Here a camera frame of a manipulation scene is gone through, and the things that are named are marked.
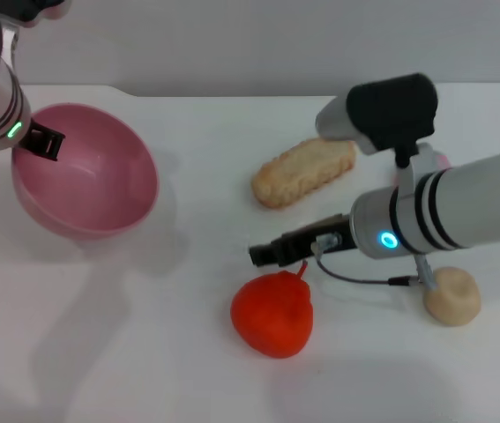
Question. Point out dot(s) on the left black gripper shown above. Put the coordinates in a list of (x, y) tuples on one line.
[(35, 138)]

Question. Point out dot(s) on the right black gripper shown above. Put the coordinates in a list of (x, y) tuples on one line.
[(335, 240)]

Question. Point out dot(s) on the pink plastic bowl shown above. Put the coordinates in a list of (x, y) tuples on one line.
[(95, 189)]

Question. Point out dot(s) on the orange toy fruit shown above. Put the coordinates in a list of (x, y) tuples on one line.
[(271, 317)]

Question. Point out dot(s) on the long golden bread loaf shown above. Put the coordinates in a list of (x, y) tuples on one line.
[(298, 174)]

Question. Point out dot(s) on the beige round bun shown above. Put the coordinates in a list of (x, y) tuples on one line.
[(454, 299)]

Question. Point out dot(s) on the pink round bun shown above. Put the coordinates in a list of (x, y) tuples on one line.
[(442, 159)]

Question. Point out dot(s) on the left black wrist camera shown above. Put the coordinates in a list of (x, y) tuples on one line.
[(24, 11)]

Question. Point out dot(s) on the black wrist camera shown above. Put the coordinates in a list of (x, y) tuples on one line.
[(390, 110), (24, 11)]

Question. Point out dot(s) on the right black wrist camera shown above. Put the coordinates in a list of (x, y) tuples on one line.
[(390, 110)]

